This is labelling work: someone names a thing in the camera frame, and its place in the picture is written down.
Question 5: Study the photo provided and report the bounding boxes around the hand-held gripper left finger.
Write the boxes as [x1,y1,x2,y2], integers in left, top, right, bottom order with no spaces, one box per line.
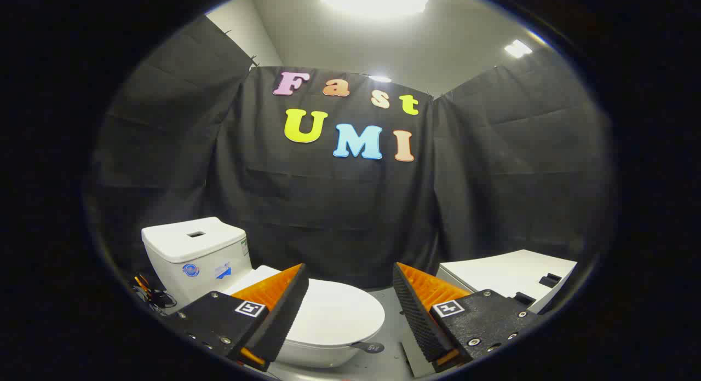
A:
[163,263,309,372]

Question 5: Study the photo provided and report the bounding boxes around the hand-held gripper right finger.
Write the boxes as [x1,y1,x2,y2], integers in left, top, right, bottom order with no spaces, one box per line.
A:
[392,262,544,374]

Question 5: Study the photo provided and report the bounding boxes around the white toilet lid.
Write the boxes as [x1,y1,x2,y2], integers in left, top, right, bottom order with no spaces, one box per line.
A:
[225,265,386,346]

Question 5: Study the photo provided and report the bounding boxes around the white toilet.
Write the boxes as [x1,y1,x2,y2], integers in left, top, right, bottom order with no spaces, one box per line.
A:
[141,217,386,369]

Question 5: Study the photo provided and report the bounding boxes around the white drawer cabinet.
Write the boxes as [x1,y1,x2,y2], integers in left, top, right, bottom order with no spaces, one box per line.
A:
[436,250,578,315]

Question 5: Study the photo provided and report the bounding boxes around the black backdrop cloth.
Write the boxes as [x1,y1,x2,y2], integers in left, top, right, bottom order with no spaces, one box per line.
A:
[85,14,617,288]

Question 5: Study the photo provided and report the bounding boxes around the small ceiling light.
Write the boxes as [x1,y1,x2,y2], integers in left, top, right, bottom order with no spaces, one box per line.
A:
[504,39,533,59]

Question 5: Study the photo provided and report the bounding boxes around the tangle of cables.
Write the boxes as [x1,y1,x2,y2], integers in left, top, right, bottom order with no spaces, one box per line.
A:
[131,273,177,316]

